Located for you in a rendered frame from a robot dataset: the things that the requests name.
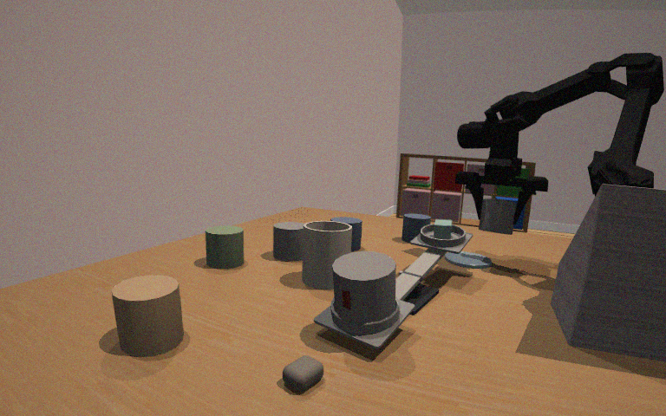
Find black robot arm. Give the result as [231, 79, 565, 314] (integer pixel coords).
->
[457, 53, 664, 196]

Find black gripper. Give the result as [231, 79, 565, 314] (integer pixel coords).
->
[455, 146, 548, 225]

